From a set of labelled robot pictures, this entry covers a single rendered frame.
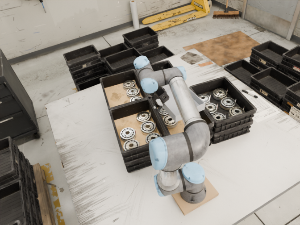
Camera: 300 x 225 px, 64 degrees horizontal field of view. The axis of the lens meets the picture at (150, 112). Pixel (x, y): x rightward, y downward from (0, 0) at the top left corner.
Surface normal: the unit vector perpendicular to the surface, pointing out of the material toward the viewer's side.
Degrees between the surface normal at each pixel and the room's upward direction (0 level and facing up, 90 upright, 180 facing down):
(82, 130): 0
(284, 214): 0
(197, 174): 7
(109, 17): 90
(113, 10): 90
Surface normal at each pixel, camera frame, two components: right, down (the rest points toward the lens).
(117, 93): -0.10, -0.71
